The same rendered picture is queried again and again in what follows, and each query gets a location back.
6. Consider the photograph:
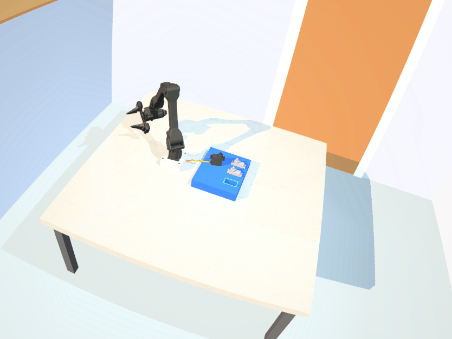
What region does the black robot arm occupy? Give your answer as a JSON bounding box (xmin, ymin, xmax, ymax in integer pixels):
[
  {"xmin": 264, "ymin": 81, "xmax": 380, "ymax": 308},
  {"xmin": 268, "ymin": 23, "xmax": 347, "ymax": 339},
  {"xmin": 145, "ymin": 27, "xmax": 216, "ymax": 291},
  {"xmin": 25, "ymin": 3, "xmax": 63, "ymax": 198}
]
[{"xmin": 144, "ymin": 82, "xmax": 185, "ymax": 161}]

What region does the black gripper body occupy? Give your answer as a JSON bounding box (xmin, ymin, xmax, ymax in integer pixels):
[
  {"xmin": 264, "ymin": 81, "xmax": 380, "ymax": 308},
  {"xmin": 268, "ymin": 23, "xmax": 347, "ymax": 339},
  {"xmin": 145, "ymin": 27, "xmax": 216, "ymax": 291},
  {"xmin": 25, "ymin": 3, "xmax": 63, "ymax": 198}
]
[{"xmin": 137, "ymin": 101, "xmax": 156, "ymax": 134}]

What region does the blue flat deck panel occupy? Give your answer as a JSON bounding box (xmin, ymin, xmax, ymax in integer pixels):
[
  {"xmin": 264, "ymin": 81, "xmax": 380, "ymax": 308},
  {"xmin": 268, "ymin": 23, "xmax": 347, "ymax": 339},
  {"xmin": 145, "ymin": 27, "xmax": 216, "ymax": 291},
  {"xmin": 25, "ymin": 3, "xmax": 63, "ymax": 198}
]
[{"xmin": 191, "ymin": 147, "xmax": 251, "ymax": 201}]

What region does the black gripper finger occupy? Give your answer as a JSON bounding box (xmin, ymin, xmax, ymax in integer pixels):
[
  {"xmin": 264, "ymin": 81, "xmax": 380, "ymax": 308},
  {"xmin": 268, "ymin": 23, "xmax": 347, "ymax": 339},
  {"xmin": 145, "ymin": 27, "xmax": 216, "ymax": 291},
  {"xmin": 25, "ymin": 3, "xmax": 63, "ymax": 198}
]
[
  {"xmin": 130, "ymin": 123, "xmax": 145, "ymax": 132},
  {"xmin": 126, "ymin": 104, "xmax": 138, "ymax": 115}
]

